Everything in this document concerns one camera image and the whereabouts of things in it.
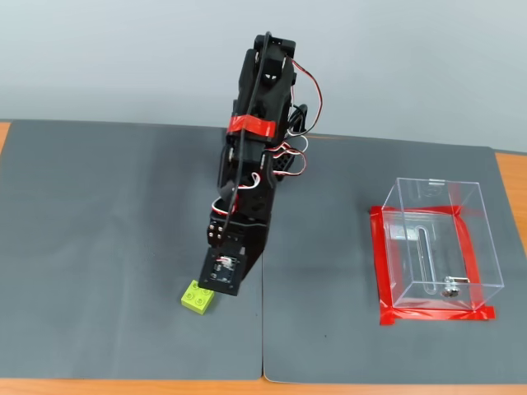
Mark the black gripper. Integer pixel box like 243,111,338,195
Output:
205,212,271,296

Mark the green lego block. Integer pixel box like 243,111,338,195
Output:
180,279,217,317

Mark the red tape band on arm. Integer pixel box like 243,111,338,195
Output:
226,116,276,139

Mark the transparent plastic box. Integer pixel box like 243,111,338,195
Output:
380,176,506,312

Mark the grey mat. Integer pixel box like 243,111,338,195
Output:
0,118,264,380
262,133,527,383

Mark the red tape strip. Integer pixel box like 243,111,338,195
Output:
452,207,485,312
369,204,464,219
378,306,497,327
369,205,399,326

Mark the red white servo wire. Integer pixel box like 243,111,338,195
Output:
212,172,263,216
287,57,324,137
263,135,310,178

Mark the long black camera cable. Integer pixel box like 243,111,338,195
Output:
213,30,275,246

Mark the black power cable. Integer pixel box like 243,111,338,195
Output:
287,102,310,135

